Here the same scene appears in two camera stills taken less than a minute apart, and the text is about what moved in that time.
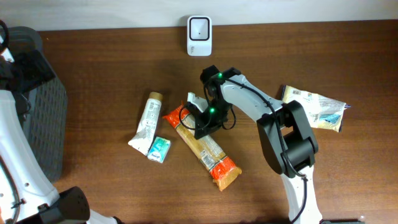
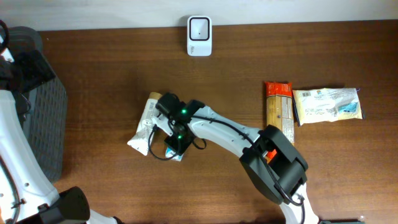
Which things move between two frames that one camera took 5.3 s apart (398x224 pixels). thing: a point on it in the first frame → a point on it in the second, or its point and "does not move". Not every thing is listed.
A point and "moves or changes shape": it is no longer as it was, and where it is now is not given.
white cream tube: x=143 y=139 does not move
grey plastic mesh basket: x=45 y=122 does not move
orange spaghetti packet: x=222 y=169 moves or changes shape
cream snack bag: x=323 y=112 moves or changes shape
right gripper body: x=203 y=125 → x=173 y=144
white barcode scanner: x=199 y=38 does not move
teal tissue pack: x=158 y=150 → x=169 y=152
